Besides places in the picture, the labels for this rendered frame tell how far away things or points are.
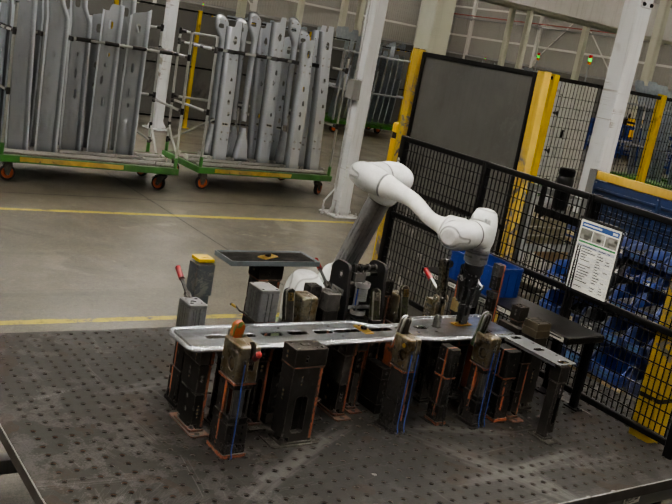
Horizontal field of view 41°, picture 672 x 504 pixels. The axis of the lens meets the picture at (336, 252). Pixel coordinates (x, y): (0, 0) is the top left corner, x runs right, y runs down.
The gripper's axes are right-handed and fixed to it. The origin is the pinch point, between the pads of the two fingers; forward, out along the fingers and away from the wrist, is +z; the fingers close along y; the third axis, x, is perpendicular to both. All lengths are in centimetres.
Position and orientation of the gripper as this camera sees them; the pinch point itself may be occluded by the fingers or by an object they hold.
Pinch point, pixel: (463, 313)
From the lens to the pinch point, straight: 343.2
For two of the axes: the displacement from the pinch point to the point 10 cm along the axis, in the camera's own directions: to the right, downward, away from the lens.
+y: 5.4, 3.0, -7.8
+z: -1.8, 9.5, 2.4
